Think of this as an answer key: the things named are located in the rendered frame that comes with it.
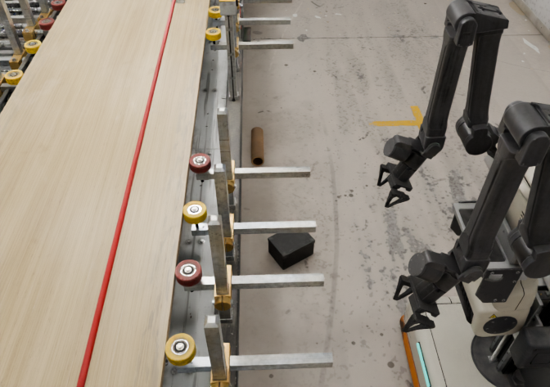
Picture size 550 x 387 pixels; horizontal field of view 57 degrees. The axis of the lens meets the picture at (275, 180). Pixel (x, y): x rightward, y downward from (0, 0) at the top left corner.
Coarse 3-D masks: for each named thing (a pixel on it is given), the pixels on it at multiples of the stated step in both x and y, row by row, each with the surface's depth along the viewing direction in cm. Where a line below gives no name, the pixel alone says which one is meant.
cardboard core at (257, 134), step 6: (252, 132) 337; (258, 132) 335; (252, 138) 332; (258, 138) 330; (252, 144) 328; (258, 144) 326; (252, 150) 324; (258, 150) 321; (252, 156) 319; (258, 156) 317; (252, 162) 320; (258, 162) 324
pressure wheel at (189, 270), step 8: (184, 264) 155; (192, 264) 155; (200, 264) 155; (176, 272) 153; (184, 272) 153; (192, 272) 153; (200, 272) 153; (184, 280) 151; (192, 280) 151; (200, 280) 154
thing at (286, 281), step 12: (240, 276) 159; (252, 276) 159; (264, 276) 159; (276, 276) 159; (288, 276) 159; (300, 276) 159; (312, 276) 159; (192, 288) 157; (204, 288) 158; (240, 288) 159; (252, 288) 159
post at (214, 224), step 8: (208, 216) 133; (216, 216) 132; (208, 224) 131; (216, 224) 131; (208, 232) 134; (216, 232) 134; (216, 240) 136; (216, 248) 138; (224, 248) 143; (216, 256) 140; (224, 256) 142; (216, 264) 143; (224, 264) 143; (216, 272) 146; (224, 272) 146; (216, 280) 148; (224, 280) 148; (216, 288) 151; (224, 288) 151; (224, 312) 160
